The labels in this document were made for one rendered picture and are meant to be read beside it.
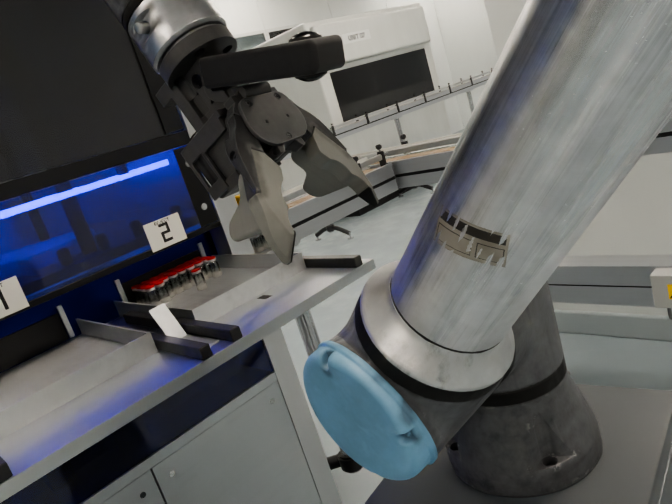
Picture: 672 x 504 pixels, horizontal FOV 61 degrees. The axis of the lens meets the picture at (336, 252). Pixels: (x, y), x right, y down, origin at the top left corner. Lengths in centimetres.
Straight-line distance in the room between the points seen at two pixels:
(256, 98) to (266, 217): 11
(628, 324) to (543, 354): 193
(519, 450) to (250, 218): 32
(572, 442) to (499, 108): 37
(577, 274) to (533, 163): 147
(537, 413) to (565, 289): 124
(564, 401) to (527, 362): 6
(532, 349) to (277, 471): 106
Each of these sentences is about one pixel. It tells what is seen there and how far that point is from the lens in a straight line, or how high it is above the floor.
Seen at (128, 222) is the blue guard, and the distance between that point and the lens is 124.
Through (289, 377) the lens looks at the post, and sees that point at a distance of 148.
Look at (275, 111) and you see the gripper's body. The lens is 50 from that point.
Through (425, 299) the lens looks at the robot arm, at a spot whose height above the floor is 104.
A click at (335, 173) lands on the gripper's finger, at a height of 111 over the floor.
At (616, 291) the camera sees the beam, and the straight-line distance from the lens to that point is 173.
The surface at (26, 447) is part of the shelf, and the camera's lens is 86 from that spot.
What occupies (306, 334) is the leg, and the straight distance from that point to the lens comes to 170.
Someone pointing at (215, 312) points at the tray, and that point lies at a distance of 103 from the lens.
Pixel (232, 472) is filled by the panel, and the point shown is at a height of 45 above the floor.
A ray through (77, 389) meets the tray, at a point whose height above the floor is 89.
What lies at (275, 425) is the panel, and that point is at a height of 48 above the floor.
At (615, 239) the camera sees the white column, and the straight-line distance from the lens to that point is 235.
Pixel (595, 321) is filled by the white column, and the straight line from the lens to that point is 251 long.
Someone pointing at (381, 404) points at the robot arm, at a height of 98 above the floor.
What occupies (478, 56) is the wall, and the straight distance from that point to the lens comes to 1001.
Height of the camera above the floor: 117
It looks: 14 degrees down
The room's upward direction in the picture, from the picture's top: 17 degrees counter-clockwise
